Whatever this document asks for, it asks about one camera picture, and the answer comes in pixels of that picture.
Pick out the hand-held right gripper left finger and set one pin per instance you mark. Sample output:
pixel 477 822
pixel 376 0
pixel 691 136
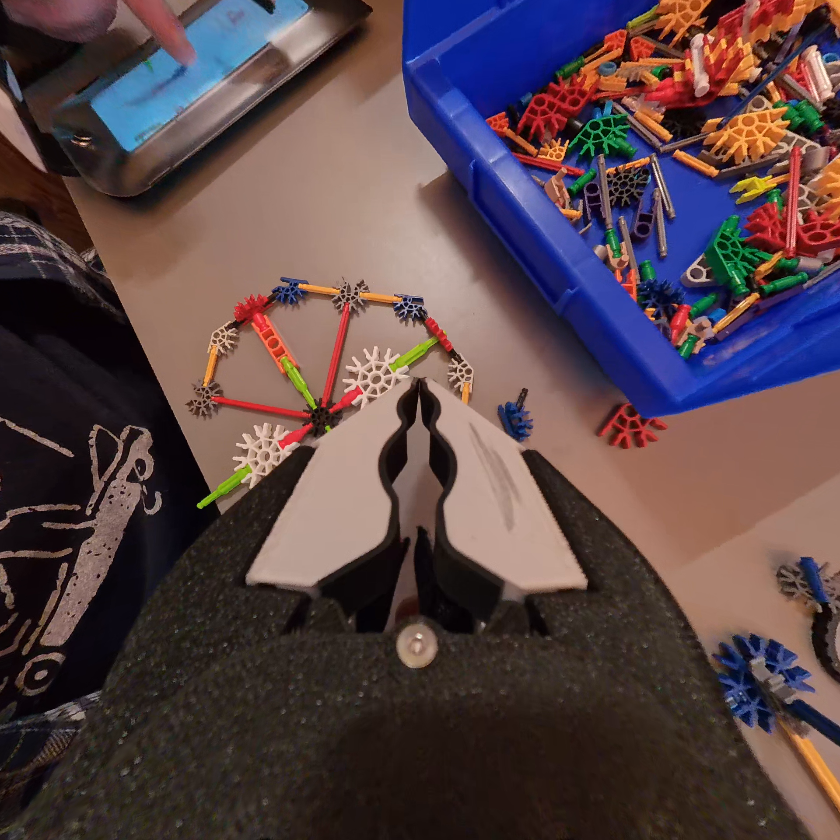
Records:
pixel 328 499

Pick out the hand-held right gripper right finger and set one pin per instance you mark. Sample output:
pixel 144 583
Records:
pixel 505 505

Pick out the wheel-shaped toy rod assembly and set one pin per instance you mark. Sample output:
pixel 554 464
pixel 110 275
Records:
pixel 375 377

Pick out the blue plastic bin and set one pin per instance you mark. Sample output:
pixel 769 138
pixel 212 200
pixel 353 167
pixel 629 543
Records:
pixel 499 46

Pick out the pile of colourful toy pieces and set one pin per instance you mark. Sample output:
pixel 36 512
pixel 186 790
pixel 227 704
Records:
pixel 748 131

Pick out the person's left hand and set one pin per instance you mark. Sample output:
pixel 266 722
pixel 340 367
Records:
pixel 164 33

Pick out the small blue toy connector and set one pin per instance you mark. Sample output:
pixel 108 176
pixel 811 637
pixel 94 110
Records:
pixel 515 420

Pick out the red toy connector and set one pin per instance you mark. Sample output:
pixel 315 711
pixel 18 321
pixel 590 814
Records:
pixel 627 426

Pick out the person's dark printed shirt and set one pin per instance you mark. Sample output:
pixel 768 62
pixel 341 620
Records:
pixel 65 367

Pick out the toy car frame with wheels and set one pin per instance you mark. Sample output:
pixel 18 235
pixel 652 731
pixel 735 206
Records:
pixel 754 689

